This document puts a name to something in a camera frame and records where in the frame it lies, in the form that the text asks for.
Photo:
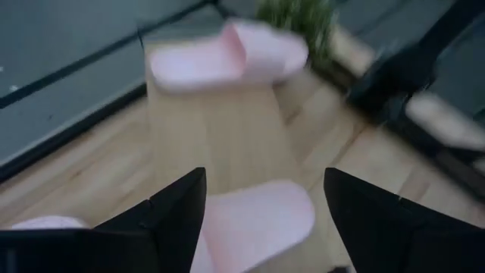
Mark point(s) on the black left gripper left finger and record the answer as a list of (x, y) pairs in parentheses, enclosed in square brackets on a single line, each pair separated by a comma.
[(174, 227)]

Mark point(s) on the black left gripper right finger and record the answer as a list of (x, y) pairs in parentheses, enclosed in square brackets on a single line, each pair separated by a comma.
[(363, 220)]

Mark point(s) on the black-framed wooden shelf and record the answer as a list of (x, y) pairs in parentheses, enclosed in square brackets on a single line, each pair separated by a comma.
[(227, 132)]

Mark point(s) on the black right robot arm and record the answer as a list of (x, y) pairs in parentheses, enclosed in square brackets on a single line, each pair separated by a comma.
[(401, 72)]

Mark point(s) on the green potted plant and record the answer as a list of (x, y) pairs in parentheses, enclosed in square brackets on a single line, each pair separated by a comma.
[(303, 15)]

